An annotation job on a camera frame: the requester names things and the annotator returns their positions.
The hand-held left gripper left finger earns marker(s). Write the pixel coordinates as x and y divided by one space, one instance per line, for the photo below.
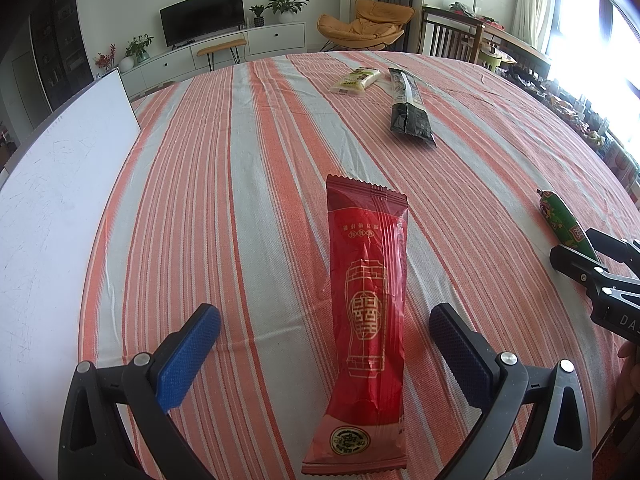
192 355

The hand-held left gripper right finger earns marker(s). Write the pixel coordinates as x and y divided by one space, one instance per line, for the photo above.
460 355

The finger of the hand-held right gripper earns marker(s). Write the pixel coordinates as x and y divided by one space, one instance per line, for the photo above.
575 266
622 257

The green sausage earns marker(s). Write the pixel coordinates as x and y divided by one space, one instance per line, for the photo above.
562 220

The red snack packet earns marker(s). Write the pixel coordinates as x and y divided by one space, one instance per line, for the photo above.
365 285

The white board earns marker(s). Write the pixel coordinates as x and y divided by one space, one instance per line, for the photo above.
50 185

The person's right hand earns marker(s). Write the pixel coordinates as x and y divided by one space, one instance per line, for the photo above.
631 380

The orange striped cloth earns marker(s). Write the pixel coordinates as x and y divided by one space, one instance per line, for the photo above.
250 185

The wooden dining table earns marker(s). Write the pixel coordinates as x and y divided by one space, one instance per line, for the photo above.
520 50

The long black snack packet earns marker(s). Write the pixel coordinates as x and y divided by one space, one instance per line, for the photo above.
410 115

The bright balcony window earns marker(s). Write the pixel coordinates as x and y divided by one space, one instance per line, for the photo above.
595 35

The wooden dining chair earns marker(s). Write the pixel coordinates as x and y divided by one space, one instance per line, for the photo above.
447 35

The white curtain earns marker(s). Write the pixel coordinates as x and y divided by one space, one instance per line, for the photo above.
535 0

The pale green snack packet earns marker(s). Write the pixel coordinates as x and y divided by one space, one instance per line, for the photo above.
356 80

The red flower arrangement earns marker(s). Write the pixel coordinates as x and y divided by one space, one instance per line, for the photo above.
106 57

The green plant in white vase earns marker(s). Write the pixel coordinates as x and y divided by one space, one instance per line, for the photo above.
136 50

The wooden bench with metal legs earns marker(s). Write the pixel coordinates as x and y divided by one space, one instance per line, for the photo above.
220 46

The orange lounge chair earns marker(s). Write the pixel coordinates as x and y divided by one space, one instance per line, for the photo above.
367 22

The white TV cabinet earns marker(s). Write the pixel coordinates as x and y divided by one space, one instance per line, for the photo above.
277 37

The black display cabinet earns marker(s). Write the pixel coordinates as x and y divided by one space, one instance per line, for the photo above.
60 50

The black television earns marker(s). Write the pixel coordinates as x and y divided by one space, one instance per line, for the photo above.
202 15

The small plant in black pot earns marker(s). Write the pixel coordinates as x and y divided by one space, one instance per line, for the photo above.
258 17

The large leafy potted plant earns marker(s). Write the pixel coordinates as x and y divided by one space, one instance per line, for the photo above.
286 4

